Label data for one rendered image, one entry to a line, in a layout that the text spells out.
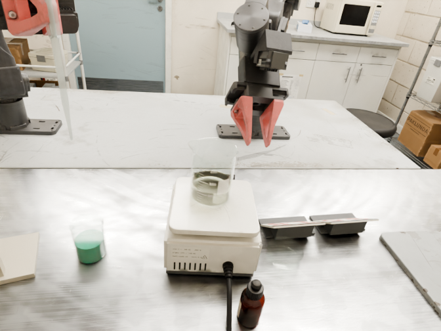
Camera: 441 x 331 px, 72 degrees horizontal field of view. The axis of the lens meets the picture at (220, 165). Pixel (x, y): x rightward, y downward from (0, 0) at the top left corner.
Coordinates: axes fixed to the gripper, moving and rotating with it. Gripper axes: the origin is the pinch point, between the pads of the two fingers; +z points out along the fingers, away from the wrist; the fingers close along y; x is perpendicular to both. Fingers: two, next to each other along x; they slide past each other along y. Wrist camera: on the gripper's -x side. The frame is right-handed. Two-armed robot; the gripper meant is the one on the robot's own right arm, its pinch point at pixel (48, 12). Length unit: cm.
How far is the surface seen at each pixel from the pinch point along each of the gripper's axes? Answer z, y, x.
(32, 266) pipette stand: -0.4, -7.4, 31.2
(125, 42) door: -264, 131, 70
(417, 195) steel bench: 25, 61, 31
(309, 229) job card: 18.2, 29.4, 29.2
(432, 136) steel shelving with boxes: -16, 274, 90
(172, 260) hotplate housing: 11.4, 7.1, 28.2
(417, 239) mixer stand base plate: 30, 45, 30
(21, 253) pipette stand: -3.5, -8.1, 31.3
